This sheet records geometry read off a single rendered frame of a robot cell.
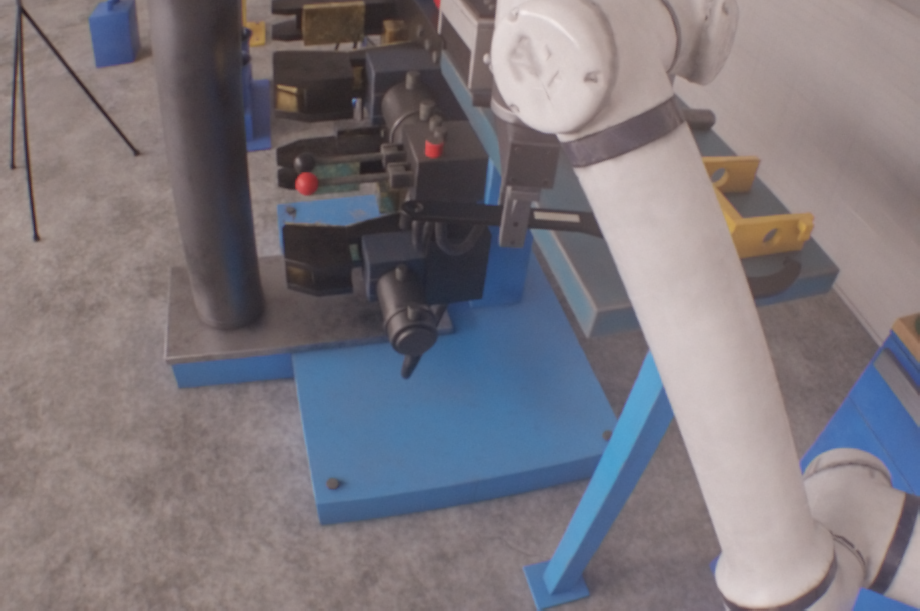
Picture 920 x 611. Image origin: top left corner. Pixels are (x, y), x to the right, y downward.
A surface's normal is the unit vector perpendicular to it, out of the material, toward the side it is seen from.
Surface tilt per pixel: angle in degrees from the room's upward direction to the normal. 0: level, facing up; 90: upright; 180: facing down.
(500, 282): 90
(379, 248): 0
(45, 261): 0
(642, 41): 49
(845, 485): 13
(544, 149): 90
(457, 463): 0
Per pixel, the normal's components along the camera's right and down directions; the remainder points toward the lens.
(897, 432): -0.96, 0.11
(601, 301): 0.09, -0.76
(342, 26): 0.26, 0.65
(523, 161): 0.01, 0.65
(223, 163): 0.68, 0.52
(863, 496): -0.15, -0.85
